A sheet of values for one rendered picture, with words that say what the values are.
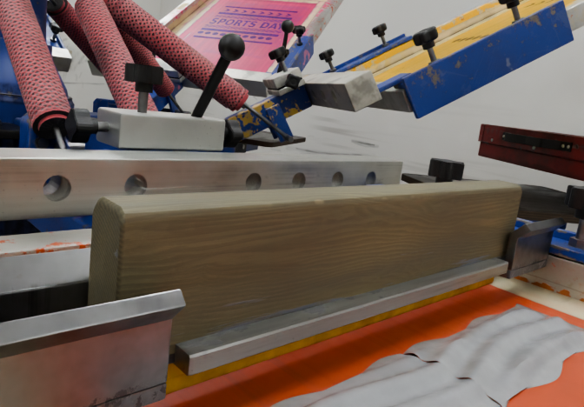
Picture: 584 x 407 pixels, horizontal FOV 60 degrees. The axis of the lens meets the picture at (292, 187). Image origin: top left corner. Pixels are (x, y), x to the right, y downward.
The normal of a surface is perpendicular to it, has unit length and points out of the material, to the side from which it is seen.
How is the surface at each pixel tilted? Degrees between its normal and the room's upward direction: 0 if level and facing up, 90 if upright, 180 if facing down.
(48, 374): 90
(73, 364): 90
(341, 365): 0
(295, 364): 0
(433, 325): 0
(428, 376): 31
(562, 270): 90
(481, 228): 90
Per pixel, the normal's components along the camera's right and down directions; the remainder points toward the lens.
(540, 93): -0.73, 0.03
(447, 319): 0.12, -0.98
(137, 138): 0.67, 0.22
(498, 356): 0.55, -0.70
